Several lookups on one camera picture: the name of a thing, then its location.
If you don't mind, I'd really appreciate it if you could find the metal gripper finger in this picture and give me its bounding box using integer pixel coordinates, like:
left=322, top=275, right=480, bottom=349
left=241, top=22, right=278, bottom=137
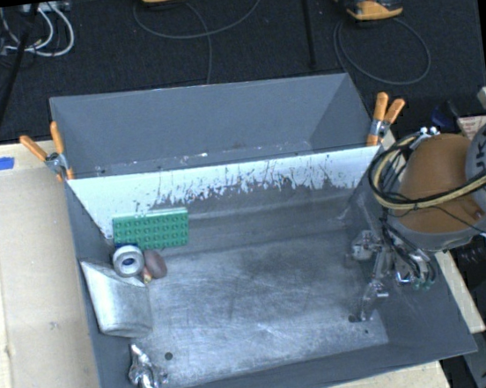
left=345, top=227, right=388, bottom=267
left=352, top=275, right=396, bottom=324

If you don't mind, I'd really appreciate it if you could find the grey metal bin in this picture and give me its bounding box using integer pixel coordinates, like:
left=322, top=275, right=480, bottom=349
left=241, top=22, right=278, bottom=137
left=48, top=46, right=484, bottom=388

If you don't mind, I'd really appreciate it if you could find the brown egg-shaped thing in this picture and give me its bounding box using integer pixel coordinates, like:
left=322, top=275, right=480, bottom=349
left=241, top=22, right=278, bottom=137
left=142, top=247, right=170, bottom=282

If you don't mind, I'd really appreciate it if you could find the dark green flat block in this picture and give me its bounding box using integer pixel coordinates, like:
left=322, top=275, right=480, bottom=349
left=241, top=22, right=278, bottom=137
left=109, top=206, right=194, bottom=257

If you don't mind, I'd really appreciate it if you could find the crumpled silver foil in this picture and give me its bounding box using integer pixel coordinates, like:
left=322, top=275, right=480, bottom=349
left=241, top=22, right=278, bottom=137
left=123, top=340, right=172, bottom=388

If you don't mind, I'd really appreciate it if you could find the grey tape roll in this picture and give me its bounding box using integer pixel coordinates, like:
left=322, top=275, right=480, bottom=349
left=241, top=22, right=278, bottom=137
left=110, top=242, right=147, bottom=279

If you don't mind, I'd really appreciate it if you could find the pale grey cloth bag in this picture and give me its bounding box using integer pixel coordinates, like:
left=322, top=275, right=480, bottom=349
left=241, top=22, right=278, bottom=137
left=78, top=252, right=157, bottom=346

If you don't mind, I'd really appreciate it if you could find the pale cardboard board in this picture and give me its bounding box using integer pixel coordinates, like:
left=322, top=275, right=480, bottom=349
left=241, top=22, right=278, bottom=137
left=0, top=161, right=102, bottom=388

